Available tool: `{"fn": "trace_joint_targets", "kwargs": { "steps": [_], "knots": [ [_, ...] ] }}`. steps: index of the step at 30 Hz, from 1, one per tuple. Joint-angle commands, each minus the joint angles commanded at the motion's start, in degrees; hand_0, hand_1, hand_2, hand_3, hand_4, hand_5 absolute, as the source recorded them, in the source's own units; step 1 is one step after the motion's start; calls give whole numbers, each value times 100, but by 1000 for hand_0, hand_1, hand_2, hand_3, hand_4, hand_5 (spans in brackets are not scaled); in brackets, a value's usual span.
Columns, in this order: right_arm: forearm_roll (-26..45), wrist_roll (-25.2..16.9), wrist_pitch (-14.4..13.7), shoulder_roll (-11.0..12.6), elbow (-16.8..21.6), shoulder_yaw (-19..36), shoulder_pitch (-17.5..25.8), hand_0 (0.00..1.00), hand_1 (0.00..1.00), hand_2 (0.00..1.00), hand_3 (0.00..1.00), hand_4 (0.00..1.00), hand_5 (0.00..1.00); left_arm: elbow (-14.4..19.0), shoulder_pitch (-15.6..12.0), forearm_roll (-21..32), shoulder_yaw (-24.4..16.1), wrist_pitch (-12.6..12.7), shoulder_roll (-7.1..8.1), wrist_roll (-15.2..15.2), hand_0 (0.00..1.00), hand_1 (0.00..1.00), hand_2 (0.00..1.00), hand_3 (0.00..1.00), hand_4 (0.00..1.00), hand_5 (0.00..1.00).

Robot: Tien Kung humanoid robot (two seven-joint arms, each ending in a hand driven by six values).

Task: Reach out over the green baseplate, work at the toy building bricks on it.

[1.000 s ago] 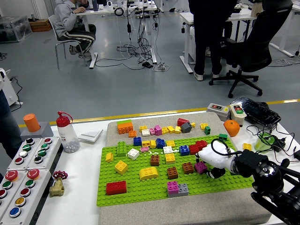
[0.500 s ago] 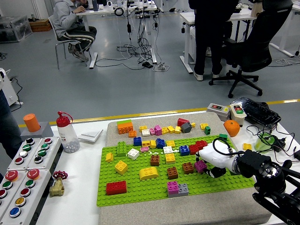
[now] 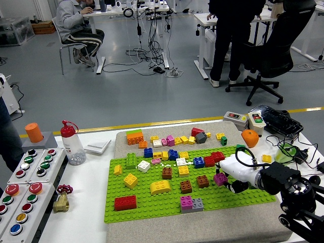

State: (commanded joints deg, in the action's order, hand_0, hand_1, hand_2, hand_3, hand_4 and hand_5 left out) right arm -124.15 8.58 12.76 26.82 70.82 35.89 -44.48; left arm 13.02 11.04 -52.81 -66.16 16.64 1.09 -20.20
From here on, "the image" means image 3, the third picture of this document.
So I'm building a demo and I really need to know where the green studded baseplate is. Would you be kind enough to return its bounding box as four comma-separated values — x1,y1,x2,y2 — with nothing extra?
104,145,277,224

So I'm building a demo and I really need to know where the brass valve red handwheel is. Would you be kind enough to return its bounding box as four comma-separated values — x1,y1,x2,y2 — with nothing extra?
53,184,74,213

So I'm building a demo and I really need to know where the squeeze bottle red cap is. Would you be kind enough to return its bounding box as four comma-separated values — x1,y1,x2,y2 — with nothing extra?
60,120,87,166

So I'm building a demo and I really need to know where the white wall switch panel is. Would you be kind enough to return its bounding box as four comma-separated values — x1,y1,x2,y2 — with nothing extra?
84,138,112,155

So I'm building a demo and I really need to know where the red long brick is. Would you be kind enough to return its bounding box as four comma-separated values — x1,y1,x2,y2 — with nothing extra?
114,195,138,212

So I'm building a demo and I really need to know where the orange cylinder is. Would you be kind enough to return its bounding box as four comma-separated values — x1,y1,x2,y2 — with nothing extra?
25,123,45,143

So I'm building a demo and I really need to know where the white computer tower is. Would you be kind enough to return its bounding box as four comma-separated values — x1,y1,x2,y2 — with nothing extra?
204,28,216,69

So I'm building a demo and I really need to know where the small grey four-button box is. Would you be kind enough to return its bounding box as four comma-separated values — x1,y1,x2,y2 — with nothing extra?
7,148,47,185
28,147,67,184

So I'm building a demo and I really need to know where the white desk frame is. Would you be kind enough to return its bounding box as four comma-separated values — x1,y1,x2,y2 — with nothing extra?
291,0,324,63

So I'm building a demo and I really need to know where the white standing desk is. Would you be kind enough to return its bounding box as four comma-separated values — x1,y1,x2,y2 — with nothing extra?
193,11,278,81

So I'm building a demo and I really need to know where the black office chair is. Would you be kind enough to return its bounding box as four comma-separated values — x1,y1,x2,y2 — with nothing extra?
225,0,317,107

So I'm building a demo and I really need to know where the transparent storage box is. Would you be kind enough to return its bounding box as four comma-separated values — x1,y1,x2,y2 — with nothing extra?
0,16,35,47

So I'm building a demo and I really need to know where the wooden crate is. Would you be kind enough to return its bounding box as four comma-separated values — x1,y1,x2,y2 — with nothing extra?
30,20,57,35

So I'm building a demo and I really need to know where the orange fruit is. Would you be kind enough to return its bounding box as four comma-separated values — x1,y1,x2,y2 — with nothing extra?
240,129,260,149

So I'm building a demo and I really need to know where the grey switch box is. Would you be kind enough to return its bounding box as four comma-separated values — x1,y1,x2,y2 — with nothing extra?
223,111,249,132

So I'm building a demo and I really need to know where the grey square block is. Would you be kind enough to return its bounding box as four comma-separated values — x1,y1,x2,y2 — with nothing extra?
21,131,59,153

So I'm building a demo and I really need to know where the grey long brick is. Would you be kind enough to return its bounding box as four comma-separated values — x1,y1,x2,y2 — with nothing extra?
180,197,205,214

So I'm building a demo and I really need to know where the green plastic cup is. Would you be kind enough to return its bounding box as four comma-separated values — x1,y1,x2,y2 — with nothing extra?
274,142,297,167

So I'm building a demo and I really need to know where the wooden box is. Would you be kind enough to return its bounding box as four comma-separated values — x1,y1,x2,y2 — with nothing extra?
270,2,285,19

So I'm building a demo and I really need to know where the white cabinet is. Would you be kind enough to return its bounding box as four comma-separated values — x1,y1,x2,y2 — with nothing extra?
0,73,26,116

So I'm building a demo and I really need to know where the black connector with thin wires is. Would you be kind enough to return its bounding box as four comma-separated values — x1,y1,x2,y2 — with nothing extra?
295,156,324,178

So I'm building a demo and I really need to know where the person in dark clothes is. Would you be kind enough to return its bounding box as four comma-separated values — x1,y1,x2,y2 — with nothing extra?
207,0,266,88

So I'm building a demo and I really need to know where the orange brick stack green top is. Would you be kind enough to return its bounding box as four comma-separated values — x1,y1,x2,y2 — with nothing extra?
126,129,145,146

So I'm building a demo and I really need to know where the white two-button switch box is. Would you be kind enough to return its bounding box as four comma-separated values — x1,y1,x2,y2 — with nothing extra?
247,112,267,138

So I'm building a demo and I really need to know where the grey-brown foam mat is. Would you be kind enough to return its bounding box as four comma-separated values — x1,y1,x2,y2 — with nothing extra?
106,120,295,243

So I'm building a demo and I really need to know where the seated person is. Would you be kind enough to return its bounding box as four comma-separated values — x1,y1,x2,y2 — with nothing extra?
55,0,105,67

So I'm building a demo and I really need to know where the lime green tall brick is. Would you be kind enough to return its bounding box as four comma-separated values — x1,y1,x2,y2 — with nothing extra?
126,152,137,170

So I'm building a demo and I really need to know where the dark grey sloped brick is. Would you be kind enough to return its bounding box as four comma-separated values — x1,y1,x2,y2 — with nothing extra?
194,132,208,144

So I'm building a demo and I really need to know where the yellow curved brick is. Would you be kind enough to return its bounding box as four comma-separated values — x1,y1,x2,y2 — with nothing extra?
150,180,172,195

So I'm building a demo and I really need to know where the grey metal chair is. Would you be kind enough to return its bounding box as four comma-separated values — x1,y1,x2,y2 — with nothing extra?
52,17,96,76

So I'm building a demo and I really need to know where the large grey push-button box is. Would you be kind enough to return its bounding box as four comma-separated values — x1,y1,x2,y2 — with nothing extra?
0,183,30,230
0,182,56,243

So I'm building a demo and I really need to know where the black cable tangle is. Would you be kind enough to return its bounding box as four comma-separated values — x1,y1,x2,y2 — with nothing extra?
102,7,178,76

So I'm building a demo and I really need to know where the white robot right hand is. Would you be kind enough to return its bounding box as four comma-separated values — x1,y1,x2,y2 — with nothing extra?
214,152,262,194

